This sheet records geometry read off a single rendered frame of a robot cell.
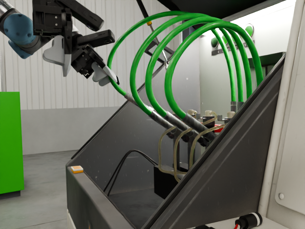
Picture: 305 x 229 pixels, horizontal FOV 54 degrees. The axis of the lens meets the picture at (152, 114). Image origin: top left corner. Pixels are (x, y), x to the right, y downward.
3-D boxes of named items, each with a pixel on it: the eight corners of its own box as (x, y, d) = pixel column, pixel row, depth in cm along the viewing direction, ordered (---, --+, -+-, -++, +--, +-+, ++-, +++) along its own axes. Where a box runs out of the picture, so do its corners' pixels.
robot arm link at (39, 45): (0, 36, 87) (31, 13, 89) (9, 43, 98) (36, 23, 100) (19, 57, 89) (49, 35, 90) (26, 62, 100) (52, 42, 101)
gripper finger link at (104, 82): (110, 97, 93) (91, 76, 95) (124, 83, 93) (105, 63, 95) (107, 95, 90) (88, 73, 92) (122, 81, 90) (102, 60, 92)
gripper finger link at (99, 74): (105, 93, 88) (87, 73, 91) (120, 79, 88) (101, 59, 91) (100, 90, 85) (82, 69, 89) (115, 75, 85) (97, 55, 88)
